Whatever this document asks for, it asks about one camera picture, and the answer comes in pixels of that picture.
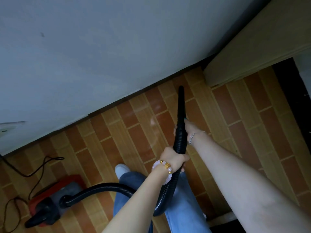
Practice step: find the person's left hand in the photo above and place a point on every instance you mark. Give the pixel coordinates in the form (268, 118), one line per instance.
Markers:
(172, 157)

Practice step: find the person's right hand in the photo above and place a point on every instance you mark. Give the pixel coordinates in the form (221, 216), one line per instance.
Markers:
(194, 132)

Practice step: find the person's right thumb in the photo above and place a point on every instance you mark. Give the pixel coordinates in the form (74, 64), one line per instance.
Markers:
(186, 123)

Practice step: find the person's left thumb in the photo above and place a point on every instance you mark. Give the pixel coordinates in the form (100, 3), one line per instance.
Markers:
(184, 158)

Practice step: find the person's left forearm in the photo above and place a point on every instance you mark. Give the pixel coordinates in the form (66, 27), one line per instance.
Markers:
(136, 206)

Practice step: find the person's right forearm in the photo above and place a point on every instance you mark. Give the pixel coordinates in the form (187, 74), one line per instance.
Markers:
(238, 186)

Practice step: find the blue jeans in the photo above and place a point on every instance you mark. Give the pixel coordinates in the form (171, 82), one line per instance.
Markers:
(184, 212)

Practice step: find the white shoe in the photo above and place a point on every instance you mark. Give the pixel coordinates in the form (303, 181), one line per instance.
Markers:
(121, 170)

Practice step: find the beige wooden cabinet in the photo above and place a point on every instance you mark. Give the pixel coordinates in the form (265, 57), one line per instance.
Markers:
(262, 46)

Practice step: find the red vacuum cleaner body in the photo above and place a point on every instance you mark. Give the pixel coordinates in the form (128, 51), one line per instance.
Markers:
(55, 191)

